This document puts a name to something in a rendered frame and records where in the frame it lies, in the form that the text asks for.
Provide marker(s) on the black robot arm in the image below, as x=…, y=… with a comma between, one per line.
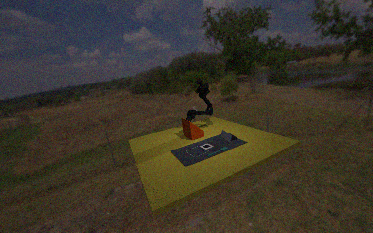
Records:
x=191, y=113

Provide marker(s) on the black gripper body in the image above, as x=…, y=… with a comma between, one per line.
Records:
x=201, y=87

